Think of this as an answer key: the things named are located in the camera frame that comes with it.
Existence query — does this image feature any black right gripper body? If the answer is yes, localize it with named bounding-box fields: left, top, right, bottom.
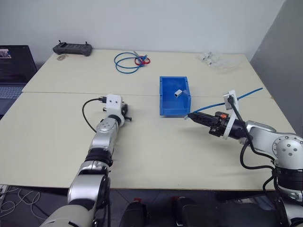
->
left=208, top=111, right=230, bottom=138

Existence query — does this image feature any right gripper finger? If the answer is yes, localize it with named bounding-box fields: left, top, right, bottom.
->
left=187, top=112, right=217, bottom=121
left=188, top=116, right=216, bottom=130

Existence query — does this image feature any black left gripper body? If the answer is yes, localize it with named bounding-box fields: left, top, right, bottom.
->
left=121, top=102, right=130, bottom=119

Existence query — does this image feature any straight blue network cable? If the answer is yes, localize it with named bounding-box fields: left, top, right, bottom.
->
left=184, top=87, right=264, bottom=120

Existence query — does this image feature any blue plastic bin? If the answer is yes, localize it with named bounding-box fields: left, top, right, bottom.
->
left=159, top=76, right=192, bottom=117

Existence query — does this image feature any clear plastic bag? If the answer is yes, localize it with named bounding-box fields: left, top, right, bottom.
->
left=199, top=51, right=244, bottom=73

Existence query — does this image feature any dark grey remote controller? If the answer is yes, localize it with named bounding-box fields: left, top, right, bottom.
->
left=52, top=39, right=93, bottom=58

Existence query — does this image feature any dark rounded shape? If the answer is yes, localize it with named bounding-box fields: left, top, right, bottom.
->
left=170, top=196, right=209, bottom=227
left=117, top=197, right=149, bottom=227

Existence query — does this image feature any dark open laptop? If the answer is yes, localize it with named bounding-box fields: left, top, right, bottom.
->
left=0, top=45, right=38, bottom=114

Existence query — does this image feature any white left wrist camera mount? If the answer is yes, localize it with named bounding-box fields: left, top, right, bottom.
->
left=105, top=94, right=126, bottom=124

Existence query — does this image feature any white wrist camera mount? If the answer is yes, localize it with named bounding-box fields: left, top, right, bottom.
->
left=222, top=89, right=239, bottom=140
left=105, top=94, right=126, bottom=124

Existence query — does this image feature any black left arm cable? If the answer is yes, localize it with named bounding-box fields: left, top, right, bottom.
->
left=82, top=96, right=109, bottom=133

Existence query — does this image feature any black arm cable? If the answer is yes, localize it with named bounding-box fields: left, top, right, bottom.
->
left=227, top=95, right=281, bottom=192
left=82, top=96, right=109, bottom=133

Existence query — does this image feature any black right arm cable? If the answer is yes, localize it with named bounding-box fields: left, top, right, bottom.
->
left=227, top=95, right=281, bottom=192

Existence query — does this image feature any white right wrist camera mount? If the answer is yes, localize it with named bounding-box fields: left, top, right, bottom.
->
left=222, top=89, right=239, bottom=140

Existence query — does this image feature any coiled blue network cable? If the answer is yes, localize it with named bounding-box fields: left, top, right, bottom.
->
left=114, top=50, right=149, bottom=75

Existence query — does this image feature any coiled red network cable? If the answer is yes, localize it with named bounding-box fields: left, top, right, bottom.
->
left=134, top=55, right=152, bottom=67

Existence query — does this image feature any white floor cable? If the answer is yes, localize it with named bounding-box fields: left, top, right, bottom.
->
left=0, top=185, right=49, bottom=221

